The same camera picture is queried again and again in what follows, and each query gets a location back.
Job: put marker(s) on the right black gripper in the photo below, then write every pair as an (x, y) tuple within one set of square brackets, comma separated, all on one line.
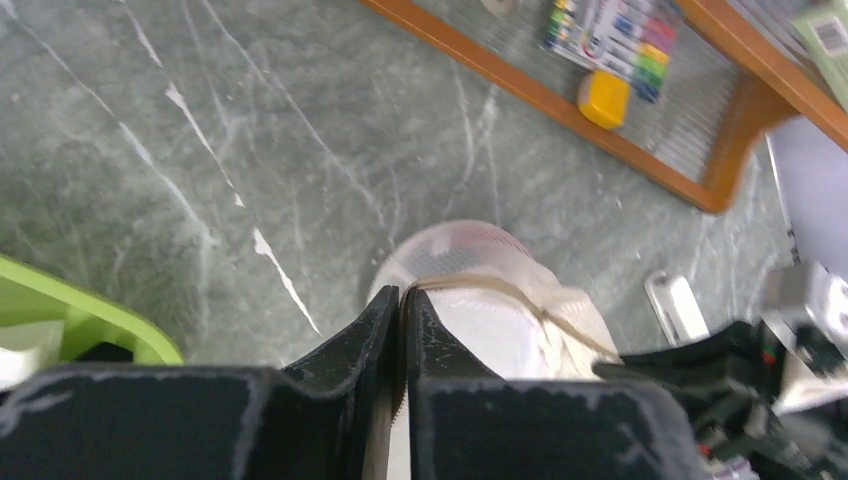
[(729, 385)]

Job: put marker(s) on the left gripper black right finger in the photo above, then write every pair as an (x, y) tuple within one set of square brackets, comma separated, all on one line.
[(466, 422)]

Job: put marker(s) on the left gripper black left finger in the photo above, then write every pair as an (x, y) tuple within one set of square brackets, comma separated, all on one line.
[(326, 416)]

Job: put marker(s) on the white plastic bar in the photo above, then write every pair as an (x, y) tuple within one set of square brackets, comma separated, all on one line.
[(676, 308)]

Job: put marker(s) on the yellow block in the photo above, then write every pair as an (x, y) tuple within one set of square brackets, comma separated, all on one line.
[(603, 99)]

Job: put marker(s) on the orange wooden rack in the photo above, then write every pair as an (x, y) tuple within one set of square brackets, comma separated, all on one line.
[(682, 91)]

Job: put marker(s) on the white cloth in basin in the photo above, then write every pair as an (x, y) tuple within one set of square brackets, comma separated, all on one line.
[(27, 348)]

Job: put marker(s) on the green plastic basin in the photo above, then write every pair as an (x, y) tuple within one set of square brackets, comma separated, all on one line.
[(29, 295)]

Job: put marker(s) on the colourful marker pack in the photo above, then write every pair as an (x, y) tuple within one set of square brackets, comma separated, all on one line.
[(631, 39)]

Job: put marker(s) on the white green box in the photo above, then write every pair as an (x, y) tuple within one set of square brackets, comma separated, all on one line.
[(823, 29)]

